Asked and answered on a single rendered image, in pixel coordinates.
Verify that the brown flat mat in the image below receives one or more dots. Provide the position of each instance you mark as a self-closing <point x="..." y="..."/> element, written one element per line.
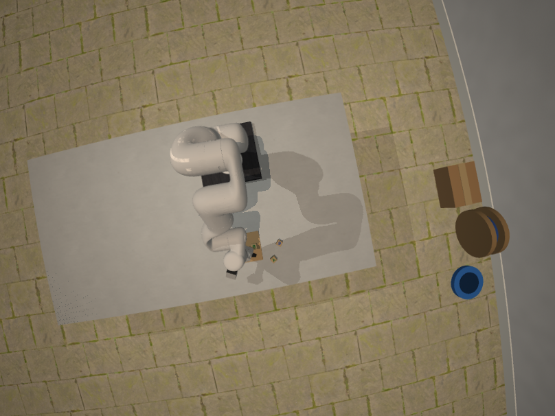
<point x="253" y="237"/>

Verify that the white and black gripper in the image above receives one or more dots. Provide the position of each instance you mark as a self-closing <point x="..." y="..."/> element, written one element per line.
<point x="250" y="251"/>

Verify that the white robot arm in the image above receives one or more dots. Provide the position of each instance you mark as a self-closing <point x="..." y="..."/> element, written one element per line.
<point x="191" y="158"/>

